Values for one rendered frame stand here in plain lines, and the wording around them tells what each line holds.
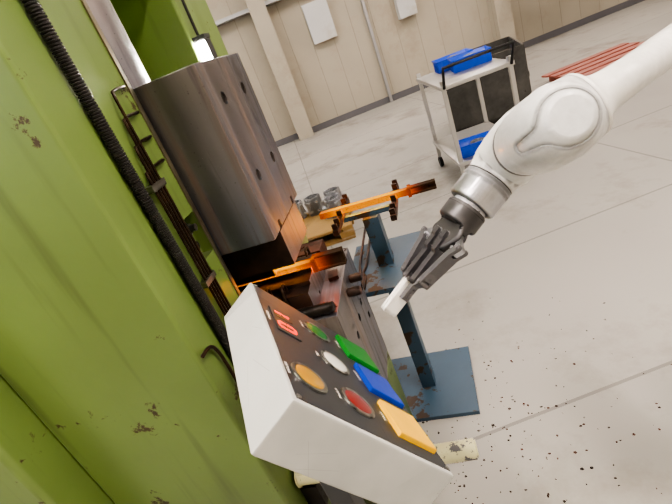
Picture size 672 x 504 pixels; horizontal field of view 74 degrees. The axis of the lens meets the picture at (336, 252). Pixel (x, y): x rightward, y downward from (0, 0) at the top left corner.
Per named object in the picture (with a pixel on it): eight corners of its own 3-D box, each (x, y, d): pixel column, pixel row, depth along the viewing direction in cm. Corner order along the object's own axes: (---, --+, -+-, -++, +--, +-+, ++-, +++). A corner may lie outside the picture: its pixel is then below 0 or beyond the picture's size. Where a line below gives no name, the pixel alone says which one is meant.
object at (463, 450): (477, 446, 104) (472, 430, 102) (481, 466, 99) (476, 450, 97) (303, 473, 114) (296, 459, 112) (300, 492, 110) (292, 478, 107)
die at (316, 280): (325, 274, 135) (315, 250, 131) (317, 312, 117) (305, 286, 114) (205, 306, 145) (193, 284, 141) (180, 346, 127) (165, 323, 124)
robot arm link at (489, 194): (488, 191, 85) (468, 216, 85) (458, 162, 81) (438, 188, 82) (520, 201, 77) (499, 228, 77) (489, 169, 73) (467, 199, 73)
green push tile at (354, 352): (365, 349, 87) (336, 333, 83) (380, 371, 80) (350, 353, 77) (359, 357, 87) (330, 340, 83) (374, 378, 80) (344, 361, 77)
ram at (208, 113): (302, 184, 136) (247, 49, 120) (275, 240, 103) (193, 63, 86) (184, 222, 146) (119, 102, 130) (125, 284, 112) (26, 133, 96)
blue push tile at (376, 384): (386, 378, 78) (355, 361, 74) (405, 405, 71) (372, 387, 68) (380, 386, 78) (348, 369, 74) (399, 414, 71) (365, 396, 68)
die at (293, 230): (307, 230, 128) (294, 200, 124) (295, 264, 111) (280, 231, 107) (182, 267, 138) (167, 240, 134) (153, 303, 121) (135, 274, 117)
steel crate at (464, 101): (451, 142, 517) (435, 74, 484) (453, 118, 610) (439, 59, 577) (537, 119, 482) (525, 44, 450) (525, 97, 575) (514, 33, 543)
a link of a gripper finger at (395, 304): (416, 285, 81) (418, 287, 81) (393, 316, 82) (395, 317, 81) (405, 277, 80) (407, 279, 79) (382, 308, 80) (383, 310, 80)
